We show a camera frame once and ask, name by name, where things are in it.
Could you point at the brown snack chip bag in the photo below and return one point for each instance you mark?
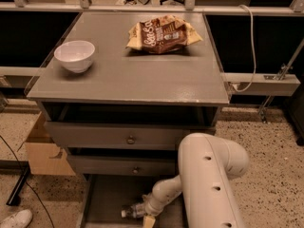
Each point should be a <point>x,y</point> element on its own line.
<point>162,34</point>

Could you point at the grey bottom drawer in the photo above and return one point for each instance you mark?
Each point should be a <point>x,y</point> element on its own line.
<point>107,196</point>

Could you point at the grey top drawer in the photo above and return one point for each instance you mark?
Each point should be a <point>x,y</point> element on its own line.
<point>118,136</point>

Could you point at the metal rail frame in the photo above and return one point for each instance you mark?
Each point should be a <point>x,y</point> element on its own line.
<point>142,7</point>

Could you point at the grey drawer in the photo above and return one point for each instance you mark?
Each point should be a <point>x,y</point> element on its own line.
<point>121,166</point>
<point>107,196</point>
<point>118,136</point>

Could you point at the grey middle drawer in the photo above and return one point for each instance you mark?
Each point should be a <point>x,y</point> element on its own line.
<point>121,166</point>

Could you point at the cardboard box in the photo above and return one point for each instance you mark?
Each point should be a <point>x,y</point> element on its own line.
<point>45,157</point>

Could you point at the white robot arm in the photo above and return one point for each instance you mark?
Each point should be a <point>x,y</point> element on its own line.
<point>206,164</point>

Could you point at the white sneaker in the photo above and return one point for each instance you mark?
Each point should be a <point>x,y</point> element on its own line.
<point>21,219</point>

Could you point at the white ceramic bowl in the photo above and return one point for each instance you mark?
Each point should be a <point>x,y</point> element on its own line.
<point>75,56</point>

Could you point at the blue plastic water bottle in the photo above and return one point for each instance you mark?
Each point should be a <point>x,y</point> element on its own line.
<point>134,211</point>

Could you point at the black metal floor bar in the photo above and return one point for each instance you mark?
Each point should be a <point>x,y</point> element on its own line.
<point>14,198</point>

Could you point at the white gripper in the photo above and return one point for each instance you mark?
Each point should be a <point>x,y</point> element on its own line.
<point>151,205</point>

